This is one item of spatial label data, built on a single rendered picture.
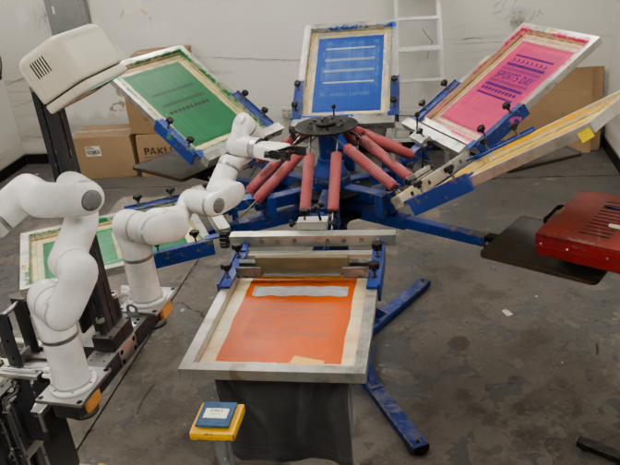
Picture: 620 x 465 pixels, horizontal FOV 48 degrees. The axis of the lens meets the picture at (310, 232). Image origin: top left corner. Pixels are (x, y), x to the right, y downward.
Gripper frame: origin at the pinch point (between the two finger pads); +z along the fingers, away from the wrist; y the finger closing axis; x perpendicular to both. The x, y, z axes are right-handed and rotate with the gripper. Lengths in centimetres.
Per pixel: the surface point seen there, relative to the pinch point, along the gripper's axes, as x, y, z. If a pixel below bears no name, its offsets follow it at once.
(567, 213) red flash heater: -28, -71, 75
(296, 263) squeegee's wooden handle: -44.3, -7.9, -6.0
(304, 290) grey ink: -52, -4, 1
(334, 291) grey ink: -52, -8, 11
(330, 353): -57, 24, 30
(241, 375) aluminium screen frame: -59, 48, 12
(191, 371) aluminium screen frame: -58, 55, -2
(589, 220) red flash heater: -28, -68, 84
